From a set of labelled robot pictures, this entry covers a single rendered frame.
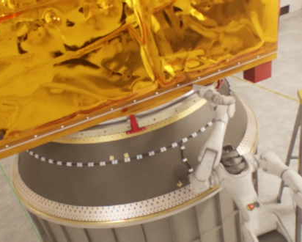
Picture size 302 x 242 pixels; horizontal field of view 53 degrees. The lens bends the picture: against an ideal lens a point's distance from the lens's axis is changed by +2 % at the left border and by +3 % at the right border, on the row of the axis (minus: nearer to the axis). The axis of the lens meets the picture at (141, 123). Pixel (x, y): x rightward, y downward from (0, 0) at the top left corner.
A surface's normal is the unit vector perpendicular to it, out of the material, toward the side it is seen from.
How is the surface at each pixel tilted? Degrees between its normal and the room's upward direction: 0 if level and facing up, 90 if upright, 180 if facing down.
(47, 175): 62
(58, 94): 88
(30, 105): 97
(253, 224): 28
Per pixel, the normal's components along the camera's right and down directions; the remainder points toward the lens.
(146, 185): 0.04, 0.01
